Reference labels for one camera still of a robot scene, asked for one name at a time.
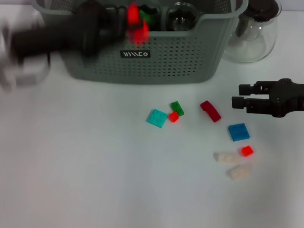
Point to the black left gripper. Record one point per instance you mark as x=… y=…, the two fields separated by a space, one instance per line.
x=59 y=38

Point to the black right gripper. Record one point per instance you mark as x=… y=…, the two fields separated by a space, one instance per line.
x=288 y=97

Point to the red sloped toy brick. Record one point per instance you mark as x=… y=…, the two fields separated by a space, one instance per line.
x=133 y=14

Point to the glass carafe with black lid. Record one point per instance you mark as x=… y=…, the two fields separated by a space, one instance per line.
x=251 y=42

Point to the blue square toy plate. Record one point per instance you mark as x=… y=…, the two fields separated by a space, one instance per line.
x=238 y=132

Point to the narrow green toy brick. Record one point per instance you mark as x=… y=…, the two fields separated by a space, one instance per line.
x=145 y=14

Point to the dark red curved toy brick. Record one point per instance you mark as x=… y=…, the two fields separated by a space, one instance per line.
x=210 y=111

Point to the glass teacup with black base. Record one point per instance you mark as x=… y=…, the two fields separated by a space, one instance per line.
x=181 y=19
x=154 y=10

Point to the teal square toy plate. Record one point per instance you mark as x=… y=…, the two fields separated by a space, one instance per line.
x=156 y=118

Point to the green rectangular toy brick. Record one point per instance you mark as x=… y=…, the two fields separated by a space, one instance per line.
x=177 y=107

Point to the small red toy brick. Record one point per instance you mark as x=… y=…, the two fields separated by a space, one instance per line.
x=173 y=117
x=247 y=150

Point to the grey-green perforated storage bin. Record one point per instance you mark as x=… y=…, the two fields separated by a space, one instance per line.
x=178 y=59

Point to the cream toy brick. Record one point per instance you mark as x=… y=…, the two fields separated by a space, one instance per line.
x=238 y=172
x=225 y=157

